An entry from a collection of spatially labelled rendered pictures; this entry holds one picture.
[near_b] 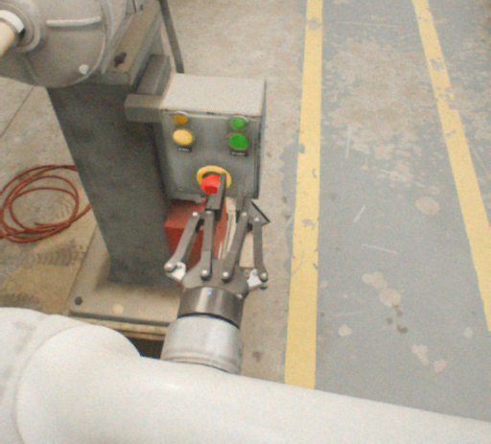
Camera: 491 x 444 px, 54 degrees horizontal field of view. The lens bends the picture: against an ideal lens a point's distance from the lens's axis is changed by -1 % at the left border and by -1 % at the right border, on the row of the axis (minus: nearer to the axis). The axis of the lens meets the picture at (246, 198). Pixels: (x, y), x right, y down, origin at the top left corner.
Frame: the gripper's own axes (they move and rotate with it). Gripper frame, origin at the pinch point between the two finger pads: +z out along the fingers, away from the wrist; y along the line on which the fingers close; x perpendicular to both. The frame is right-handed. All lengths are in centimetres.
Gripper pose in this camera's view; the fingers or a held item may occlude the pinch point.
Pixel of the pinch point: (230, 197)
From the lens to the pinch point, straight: 68.6
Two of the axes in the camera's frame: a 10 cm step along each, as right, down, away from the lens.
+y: 9.9, 0.9, -0.7
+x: 0.0, -6.5, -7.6
